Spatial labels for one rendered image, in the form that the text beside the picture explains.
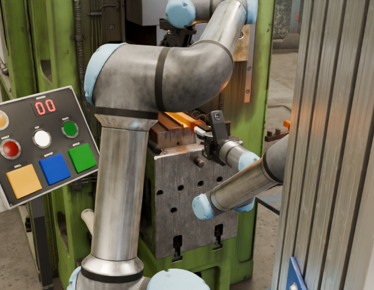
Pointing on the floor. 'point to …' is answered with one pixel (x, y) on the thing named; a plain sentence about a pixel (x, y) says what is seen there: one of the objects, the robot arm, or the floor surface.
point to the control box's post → (41, 241)
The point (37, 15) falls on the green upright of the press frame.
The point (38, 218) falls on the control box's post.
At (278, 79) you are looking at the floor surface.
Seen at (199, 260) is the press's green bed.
